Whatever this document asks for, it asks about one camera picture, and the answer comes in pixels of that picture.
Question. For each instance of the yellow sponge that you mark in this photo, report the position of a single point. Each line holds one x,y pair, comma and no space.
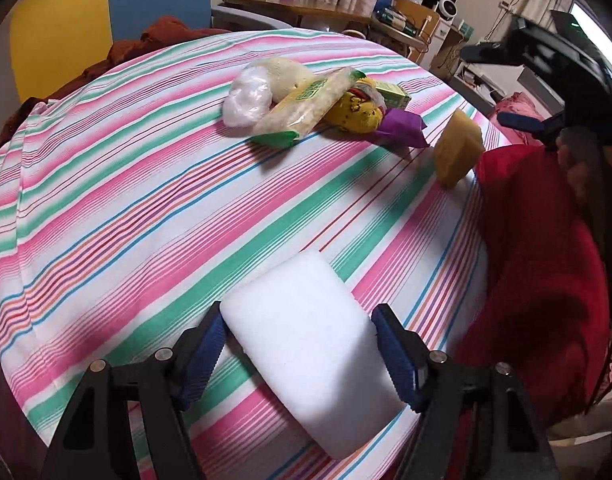
458,152

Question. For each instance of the green label noodle packet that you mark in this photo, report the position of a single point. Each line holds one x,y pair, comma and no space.
306,105

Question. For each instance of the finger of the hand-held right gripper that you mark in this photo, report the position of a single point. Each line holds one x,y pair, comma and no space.
525,124
490,54

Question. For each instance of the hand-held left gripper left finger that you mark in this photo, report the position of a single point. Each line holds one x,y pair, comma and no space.
206,355

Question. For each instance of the purple wrapper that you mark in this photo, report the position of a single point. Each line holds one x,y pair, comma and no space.
400,127

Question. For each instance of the yellow green small box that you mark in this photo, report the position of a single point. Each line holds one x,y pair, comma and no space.
393,95

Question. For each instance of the pink bedding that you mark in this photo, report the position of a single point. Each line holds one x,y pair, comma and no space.
518,110

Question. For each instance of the grey bed rail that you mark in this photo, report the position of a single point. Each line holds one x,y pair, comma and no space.
246,17

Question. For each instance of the wooden desk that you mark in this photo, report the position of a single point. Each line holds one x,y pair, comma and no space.
306,10

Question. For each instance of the small white fan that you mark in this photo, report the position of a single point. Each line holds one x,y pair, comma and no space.
445,9

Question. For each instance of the white plastic bag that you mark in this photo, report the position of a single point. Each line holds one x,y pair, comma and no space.
246,97

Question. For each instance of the wooden shelf cabinet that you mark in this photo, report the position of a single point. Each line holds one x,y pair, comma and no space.
425,40

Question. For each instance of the white low cabinet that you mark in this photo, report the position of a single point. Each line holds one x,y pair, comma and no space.
480,85

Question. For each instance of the red garment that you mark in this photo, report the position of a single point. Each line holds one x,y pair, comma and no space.
535,285

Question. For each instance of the red-brown cloth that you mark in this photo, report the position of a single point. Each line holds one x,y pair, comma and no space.
156,35

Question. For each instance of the person's right hand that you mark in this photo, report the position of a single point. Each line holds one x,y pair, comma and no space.
583,170

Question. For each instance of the yellow plush toy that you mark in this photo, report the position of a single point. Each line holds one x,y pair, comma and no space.
356,112

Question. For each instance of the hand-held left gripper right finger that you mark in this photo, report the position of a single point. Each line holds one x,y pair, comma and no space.
395,360

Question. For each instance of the grey yellow blue headboard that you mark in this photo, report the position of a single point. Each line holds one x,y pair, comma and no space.
86,15

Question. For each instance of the white foam block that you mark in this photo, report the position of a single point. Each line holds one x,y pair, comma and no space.
311,350

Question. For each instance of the cream fuzzy plush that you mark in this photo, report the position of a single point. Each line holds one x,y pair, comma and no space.
286,72

